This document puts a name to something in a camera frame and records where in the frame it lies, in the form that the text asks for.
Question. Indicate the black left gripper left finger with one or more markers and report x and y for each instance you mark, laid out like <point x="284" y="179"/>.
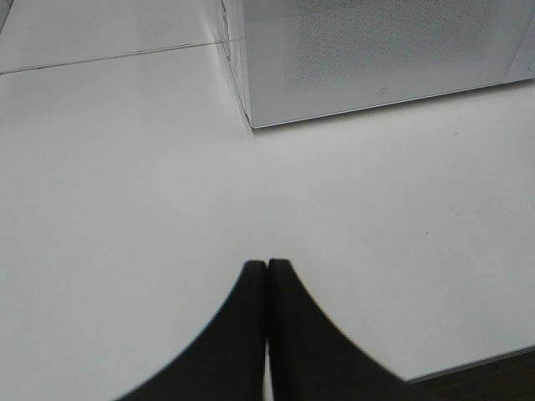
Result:
<point x="226" y="361"/>

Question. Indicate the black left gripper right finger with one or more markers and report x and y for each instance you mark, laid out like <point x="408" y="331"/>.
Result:
<point x="310" y="359"/>

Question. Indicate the white microwave oven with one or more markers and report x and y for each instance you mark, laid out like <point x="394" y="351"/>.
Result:
<point x="234" y="54"/>

